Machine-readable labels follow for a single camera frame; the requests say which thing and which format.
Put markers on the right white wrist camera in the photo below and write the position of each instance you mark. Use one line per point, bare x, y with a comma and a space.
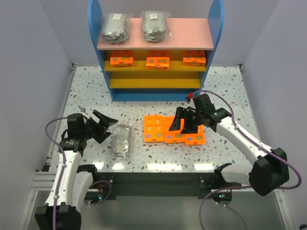
191, 99

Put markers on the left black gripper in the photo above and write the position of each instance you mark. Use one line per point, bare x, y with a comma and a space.
95, 129

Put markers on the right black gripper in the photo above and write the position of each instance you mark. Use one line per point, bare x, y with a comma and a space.
190, 120

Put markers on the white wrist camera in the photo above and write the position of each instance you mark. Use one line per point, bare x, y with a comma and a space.
83, 112
191, 99

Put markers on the orange sponge pack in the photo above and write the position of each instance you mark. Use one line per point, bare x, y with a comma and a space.
158, 59
121, 58
194, 57
172, 136
195, 138

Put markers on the orange sponge pack on shelf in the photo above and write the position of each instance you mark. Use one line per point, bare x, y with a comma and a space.
194, 57

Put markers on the orange sponge pack hidden middle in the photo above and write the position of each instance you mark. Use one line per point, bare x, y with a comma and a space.
153, 128

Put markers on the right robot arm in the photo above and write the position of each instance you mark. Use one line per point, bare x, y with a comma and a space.
268, 168

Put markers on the silver scrubber pack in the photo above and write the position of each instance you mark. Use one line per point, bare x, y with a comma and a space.
155, 26
121, 140
115, 27

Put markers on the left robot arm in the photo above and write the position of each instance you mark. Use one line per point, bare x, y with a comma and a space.
61, 210

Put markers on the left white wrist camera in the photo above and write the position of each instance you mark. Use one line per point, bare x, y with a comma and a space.
83, 112

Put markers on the blue shelf unit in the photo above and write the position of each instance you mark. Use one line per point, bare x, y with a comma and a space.
138, 83

